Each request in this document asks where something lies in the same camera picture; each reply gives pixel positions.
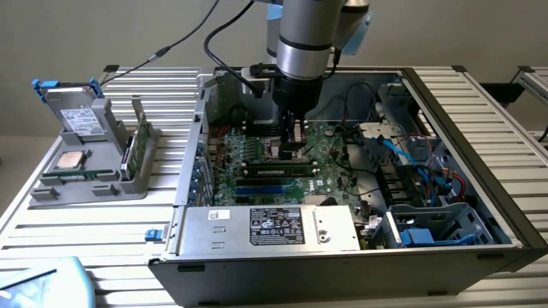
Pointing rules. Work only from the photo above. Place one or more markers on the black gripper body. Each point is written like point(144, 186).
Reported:
point(296, 93)

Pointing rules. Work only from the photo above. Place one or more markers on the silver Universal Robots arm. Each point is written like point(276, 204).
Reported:
point(304, 38)

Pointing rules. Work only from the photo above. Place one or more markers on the installed green RAM stick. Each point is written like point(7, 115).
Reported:
point(277, 170)

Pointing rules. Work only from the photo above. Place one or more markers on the black RAM slot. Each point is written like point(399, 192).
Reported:
point(261, 181)

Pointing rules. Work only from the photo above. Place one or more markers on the green RAM stick upright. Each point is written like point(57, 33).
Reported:
point(144, 141)

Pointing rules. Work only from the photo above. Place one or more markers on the green RAM stick lying flat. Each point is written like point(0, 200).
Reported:
point(76, 176)

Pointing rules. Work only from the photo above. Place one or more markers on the CPU socket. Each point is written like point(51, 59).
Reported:
point(269, 150)

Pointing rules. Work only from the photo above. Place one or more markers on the green motherboard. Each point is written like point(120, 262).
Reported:
point(333, 167)

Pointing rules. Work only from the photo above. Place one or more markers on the blue expansion slot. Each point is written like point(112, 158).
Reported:
point(256, 190)

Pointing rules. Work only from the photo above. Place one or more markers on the silver chipset heat sink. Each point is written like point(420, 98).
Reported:
point(316, 201)

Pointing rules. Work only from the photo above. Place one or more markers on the metal drive cage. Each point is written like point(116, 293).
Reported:
point(389, 134)

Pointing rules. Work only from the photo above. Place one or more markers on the silver power supply unit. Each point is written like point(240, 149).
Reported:
point(265, 229)

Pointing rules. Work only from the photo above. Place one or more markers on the black case fan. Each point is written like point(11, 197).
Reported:
point(403, 186)

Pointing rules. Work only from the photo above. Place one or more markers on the blue disk bay connector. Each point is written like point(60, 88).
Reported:
point(415, 238)

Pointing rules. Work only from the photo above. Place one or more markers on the grey disk bay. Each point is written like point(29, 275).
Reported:
point(440, 221)

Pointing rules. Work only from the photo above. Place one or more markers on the blue case latch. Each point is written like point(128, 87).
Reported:
point(153, 235)

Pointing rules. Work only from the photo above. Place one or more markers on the open Dell PC case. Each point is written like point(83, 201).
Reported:
point(325, 279)

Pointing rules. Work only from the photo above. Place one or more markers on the grey parts rack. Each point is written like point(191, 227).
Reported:
point(99, 189)

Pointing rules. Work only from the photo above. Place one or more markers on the CPU chip with copper lid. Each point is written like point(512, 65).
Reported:
point(72, 159)

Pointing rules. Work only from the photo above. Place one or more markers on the neighbouring metal slat table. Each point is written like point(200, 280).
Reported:
point(532, 80)

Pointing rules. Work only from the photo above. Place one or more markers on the blurred blue object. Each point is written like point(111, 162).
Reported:
point(39, 285)

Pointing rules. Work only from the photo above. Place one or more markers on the wrist camera box with mount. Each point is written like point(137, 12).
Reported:
point(256, 77)

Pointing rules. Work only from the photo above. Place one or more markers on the hard disk with blue bracket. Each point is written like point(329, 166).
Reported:
point(76, 109)

